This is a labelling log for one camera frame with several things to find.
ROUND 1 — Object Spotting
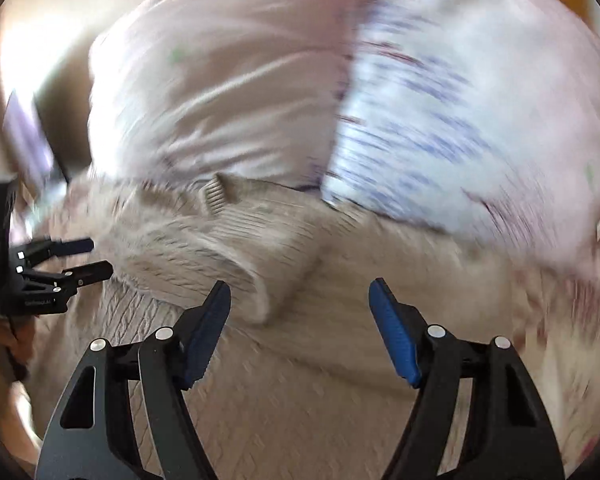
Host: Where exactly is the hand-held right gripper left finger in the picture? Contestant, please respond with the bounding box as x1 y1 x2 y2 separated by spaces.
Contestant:
35 281 232 480

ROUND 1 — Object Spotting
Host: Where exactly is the person's left hand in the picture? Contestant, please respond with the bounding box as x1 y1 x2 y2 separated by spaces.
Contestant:
0 316 33 383

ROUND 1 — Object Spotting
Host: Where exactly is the beige cable knit sweater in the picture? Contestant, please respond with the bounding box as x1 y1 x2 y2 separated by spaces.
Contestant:
27 172 481 480

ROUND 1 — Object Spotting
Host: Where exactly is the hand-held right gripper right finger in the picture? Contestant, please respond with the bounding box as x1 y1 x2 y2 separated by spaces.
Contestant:
369 277 566 480

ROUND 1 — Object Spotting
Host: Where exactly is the pink pillow with blue flowers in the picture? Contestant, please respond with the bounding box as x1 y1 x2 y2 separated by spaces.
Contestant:
320 0 600 271

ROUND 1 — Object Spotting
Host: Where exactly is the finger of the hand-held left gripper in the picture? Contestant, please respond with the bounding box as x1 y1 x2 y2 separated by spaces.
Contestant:
15 237 95 268
17 260 114 297

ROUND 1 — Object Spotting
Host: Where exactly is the floral bed cover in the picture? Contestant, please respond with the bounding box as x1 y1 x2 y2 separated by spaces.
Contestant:
455 230 600 467

